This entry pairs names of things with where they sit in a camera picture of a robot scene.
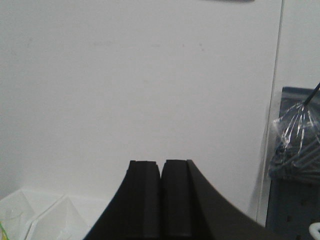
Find left white storage bin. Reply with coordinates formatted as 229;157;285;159
0;188;63;240

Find plastic bag of pegs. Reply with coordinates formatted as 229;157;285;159
268;85;320;185

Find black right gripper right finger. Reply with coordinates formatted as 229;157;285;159
161;159;282;240

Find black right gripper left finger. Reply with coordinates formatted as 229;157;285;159
85;160;161;240

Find blue-grey pegboard drying rack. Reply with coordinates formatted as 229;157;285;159
265;86;320;240

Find white gooseneck lab faucet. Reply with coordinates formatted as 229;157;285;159
308;222;320;240

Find middle white storage bin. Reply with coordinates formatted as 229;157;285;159
26;195;110;240

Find white storage bin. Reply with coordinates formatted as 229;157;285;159
0;188;63;240
26;195;110;240

